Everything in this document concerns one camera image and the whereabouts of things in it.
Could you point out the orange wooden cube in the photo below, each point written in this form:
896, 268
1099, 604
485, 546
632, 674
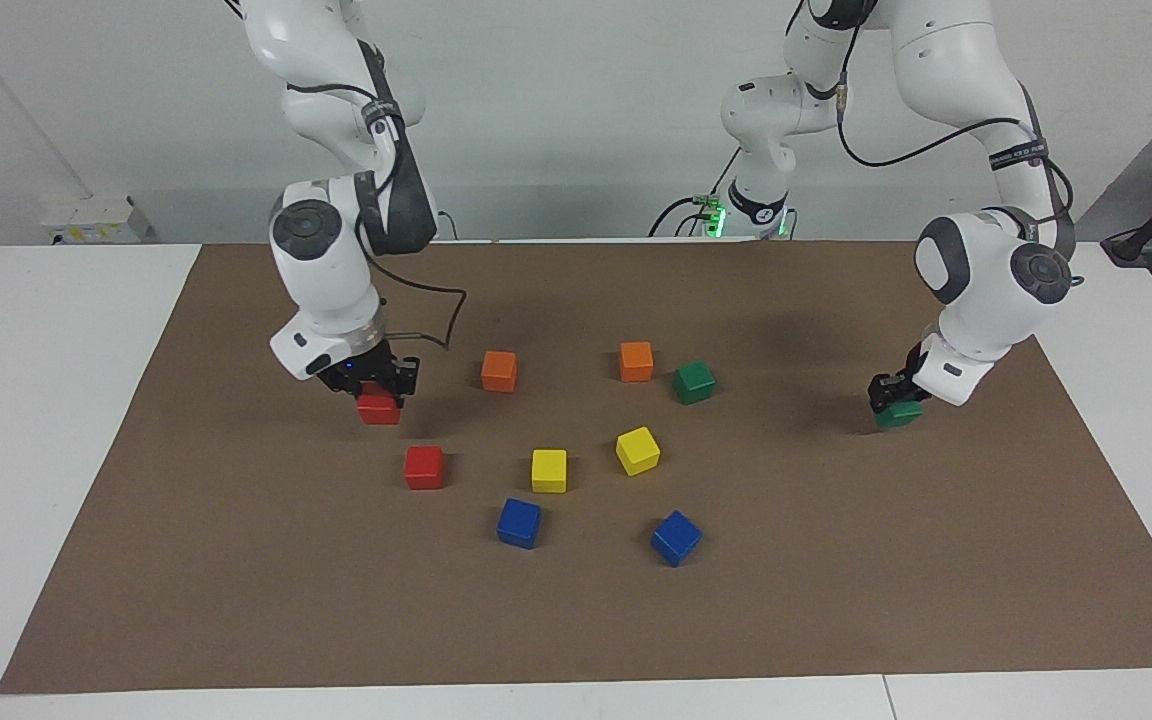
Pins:
636, 361
499, 371

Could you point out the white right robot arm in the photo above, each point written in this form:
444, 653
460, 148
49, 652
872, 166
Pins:
326, 290

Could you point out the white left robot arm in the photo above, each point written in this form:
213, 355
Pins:
976, 320

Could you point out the yellow wooden cube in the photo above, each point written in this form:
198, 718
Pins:
549, 470
638, 451

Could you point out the red wooden cube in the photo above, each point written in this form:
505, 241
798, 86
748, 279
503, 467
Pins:
378, 409
424, 467

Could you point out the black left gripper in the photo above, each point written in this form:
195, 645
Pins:
906, 380

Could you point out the brown table mat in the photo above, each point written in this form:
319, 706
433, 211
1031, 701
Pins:
836, 600

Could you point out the blue wooden cube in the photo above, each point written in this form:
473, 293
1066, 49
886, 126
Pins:
676, 538
519, 523

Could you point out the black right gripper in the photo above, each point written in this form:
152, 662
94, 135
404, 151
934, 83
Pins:
371, 370

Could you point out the green wooden cube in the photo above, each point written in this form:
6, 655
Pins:
694, 382
899, 415

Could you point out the white socket box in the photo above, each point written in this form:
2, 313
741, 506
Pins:
96, 215

